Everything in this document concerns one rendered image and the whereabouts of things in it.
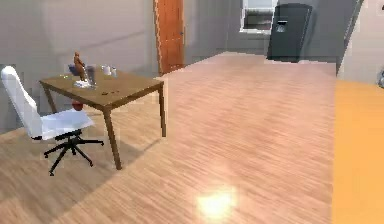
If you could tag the grey cup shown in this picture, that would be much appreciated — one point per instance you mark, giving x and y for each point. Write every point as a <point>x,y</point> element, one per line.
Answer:
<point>90,74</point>

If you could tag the white mug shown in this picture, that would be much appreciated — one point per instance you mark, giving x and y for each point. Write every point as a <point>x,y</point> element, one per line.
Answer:
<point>106,69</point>

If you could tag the white framed window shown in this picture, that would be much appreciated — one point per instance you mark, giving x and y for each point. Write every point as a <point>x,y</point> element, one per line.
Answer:
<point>258,16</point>

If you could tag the orange wooden door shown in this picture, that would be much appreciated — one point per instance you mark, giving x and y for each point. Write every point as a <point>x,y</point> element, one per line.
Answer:
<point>170,35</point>

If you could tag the black fridge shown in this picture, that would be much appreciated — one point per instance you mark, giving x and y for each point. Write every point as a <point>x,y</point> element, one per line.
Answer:
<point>288,31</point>

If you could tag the red ball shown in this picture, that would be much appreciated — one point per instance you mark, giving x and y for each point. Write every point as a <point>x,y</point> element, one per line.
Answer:
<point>77,105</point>

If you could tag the white office chair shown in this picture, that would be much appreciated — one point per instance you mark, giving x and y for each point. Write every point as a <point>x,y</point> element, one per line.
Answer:
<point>50,123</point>

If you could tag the small white shaker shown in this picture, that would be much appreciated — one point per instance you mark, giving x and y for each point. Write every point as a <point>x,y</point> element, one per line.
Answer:
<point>114,71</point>

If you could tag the brown figure statue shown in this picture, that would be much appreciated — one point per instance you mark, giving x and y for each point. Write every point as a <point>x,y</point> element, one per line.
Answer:
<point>80,68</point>

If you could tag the brown wooden table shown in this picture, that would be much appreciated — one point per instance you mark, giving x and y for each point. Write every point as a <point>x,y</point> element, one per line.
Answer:
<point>126,87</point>

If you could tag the blue object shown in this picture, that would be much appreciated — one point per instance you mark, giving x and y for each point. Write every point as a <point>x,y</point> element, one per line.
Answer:
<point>73,69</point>

